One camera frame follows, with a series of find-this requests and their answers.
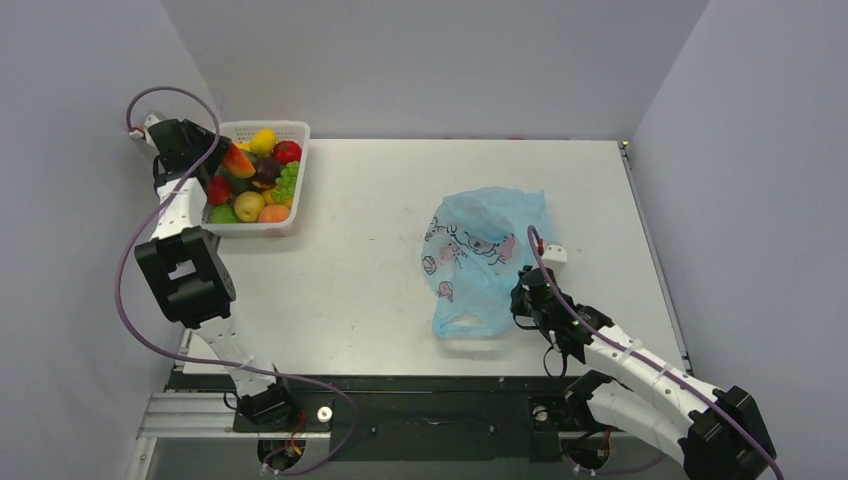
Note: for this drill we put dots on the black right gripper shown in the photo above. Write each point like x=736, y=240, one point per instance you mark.
x=525, y=296

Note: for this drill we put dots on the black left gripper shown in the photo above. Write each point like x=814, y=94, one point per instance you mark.
x=198, y=137

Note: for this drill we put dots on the light blue printed plastic bag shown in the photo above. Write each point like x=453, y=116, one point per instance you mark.
x=474, y=246

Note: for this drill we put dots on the bright yellow fake lemon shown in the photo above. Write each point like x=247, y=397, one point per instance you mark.
x=263, y=142

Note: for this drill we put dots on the dark purple fake fruit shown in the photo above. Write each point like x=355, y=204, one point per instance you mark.
x=267, y=171

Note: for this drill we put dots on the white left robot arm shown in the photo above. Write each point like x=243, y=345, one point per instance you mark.
x=188, y=278

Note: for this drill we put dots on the red fake apple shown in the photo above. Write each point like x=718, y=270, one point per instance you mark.
x=219, y=190

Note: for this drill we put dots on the green fake melon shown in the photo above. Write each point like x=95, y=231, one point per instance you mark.
x=240, y=185

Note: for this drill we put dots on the green fake lime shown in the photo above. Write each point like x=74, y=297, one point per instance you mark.
x=223, y=214

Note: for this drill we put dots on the red fake tomato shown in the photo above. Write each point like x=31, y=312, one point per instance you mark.
x=286, y=152

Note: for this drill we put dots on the green fake grapes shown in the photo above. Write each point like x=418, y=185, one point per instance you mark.
x=286, y=182

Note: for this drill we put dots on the orange fake peach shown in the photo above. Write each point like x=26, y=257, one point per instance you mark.
x=275, y=213

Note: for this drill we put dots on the white plastic basket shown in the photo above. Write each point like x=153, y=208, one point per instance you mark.
x=256, y=189

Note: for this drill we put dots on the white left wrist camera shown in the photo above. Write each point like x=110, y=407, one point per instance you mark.
x=141, y=132

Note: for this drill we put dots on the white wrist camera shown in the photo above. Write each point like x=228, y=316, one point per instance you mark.
x=554, y=257
x=141, y=132

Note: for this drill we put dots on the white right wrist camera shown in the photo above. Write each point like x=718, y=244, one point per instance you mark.
x=554, y=257

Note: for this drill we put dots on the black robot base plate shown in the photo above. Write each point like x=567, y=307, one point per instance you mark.
x=428, y=418

